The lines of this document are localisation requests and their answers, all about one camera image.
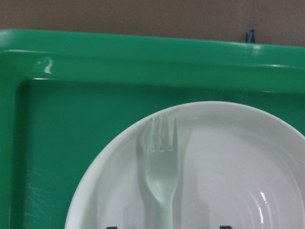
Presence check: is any white round plate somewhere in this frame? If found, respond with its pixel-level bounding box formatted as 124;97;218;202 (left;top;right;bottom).
65;101;305;229

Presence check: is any pale green plastic fork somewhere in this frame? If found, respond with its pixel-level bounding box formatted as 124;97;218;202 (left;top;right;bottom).
144;117;180;229

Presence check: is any green plastic tray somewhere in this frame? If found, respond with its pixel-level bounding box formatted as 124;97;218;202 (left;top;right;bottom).
0;29;305;229

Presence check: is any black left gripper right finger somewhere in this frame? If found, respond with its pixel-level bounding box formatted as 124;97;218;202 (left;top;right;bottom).
219;225;233;229

